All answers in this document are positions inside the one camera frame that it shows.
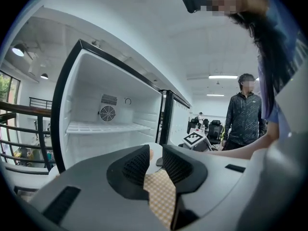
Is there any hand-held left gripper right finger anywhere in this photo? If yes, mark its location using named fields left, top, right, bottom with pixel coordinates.
left=162, top=144, right=208, bottom=231

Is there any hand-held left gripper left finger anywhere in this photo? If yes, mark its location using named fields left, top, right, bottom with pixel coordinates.
left=106, top=144, right=151, bottom=200

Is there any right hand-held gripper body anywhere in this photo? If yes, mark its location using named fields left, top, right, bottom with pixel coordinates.
left=181, top=132, right=213, bottom=152

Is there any white plate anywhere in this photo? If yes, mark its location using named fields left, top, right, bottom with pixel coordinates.
left=141, top=142, right=164, bottom=176

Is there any black mini fridge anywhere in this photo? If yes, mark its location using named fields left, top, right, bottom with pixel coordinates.
left=50, top=38, right=193, bottom=175

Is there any person's right forearm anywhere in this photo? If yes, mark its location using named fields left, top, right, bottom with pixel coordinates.
left=208, top=122, right=280, bottom=160

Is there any long ceiling light strip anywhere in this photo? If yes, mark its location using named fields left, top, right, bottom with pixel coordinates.
left=208, top=75, right=239, bottom=80

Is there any person's blue shirt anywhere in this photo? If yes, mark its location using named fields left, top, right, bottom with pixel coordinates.
left=257, top=0, right=308, bottom=136

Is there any thin black railing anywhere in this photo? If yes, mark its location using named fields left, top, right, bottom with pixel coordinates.
left=29, top=97, right=53, bottom=111

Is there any black framed window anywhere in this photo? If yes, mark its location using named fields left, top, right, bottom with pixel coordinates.
left=0, top=71, right=22, bottom=129

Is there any black railing with wooden rail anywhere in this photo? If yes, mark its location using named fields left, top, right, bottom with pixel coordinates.
left=0, top=101, right=56, bottom=170

